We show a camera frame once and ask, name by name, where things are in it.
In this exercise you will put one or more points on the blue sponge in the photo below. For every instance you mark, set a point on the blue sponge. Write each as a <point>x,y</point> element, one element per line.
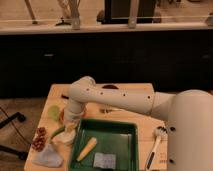
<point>105,161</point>

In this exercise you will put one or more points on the red grapes bunch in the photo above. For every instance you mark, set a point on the red grapes bunch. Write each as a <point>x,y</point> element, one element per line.
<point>38,143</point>

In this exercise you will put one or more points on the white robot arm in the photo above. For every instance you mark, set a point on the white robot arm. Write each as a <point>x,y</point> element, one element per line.
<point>188,116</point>

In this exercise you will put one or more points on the dark red bowl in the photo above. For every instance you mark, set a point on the dark red bowl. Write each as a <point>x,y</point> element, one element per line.
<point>110,86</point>

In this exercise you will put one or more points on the light green cup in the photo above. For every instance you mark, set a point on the light green cup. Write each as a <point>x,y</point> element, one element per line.
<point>54,112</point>

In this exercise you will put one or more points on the green plastic tray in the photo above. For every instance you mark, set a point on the green plastic tray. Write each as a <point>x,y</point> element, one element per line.
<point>113,137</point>

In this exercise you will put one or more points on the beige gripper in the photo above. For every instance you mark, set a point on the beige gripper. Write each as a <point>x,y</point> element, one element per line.
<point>70,126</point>

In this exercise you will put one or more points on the white dish brush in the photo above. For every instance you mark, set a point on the white dish brush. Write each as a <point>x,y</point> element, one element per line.
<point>160,133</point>

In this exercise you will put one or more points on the light blue cloth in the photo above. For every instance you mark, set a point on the light blue cloth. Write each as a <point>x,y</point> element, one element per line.
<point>48,157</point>

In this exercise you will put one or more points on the silver fork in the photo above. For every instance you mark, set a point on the silver fork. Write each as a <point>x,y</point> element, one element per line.
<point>108,110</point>

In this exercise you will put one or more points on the white paper cup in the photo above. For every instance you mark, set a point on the white paper cup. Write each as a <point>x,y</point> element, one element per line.
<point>66,138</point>

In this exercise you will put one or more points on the orange bowl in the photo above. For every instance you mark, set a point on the orange bowl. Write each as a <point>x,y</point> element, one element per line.
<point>61,115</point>

